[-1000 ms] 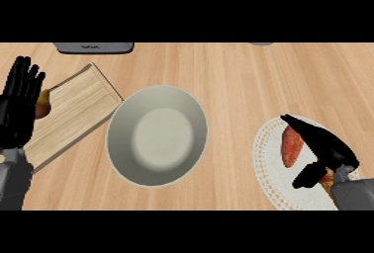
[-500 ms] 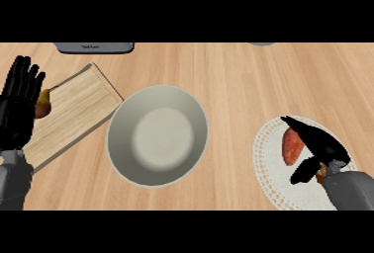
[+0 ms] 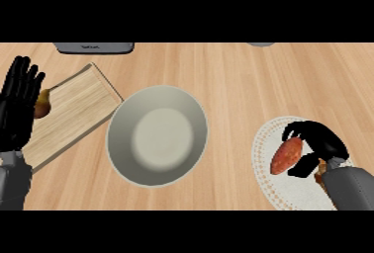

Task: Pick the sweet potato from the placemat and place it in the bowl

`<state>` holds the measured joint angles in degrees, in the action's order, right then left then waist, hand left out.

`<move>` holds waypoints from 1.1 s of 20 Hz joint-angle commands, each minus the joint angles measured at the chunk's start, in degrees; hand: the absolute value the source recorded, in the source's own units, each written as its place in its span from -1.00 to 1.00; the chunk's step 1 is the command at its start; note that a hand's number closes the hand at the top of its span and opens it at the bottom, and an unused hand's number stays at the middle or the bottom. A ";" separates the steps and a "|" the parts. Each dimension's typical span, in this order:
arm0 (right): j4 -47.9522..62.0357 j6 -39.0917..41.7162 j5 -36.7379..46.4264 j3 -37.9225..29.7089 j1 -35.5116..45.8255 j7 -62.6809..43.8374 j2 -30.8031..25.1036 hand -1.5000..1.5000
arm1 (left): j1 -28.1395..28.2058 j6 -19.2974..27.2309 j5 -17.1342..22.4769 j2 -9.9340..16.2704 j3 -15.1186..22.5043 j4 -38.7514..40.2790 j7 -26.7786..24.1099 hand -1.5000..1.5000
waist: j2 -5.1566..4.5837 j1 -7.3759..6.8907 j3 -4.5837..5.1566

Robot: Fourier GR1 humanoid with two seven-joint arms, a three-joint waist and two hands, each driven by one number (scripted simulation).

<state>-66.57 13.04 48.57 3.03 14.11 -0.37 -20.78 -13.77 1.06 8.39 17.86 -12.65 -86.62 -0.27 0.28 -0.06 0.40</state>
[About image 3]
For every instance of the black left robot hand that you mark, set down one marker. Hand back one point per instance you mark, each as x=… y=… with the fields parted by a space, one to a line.
x=16 y=108

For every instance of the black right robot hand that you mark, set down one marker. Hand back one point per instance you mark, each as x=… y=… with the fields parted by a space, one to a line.
x=321 y=140

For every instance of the brown-orange item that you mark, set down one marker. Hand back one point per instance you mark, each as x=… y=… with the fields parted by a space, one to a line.
x=319 y=173

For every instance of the white round placemat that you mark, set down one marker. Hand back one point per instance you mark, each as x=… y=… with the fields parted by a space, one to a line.
x=287 y=184

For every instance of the pale wooden cutting board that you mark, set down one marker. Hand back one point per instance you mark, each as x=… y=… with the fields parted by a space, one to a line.
x=73 y=112

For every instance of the orange sweet potato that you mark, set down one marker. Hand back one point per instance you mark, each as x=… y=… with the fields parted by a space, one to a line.
x=285 y=156

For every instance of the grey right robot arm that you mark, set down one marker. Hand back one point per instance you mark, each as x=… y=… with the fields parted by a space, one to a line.
x=350 y=187

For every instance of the grey-white bowl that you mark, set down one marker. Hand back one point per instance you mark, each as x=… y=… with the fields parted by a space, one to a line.
x=157 y=136

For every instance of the grey round object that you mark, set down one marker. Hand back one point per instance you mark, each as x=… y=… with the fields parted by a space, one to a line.
x=260 y=44

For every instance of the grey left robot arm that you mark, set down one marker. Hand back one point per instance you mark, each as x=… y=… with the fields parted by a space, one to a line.
x=10 y=184

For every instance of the brown-yellow pear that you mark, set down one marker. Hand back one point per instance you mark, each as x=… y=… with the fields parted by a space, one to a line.
x=42 y=105

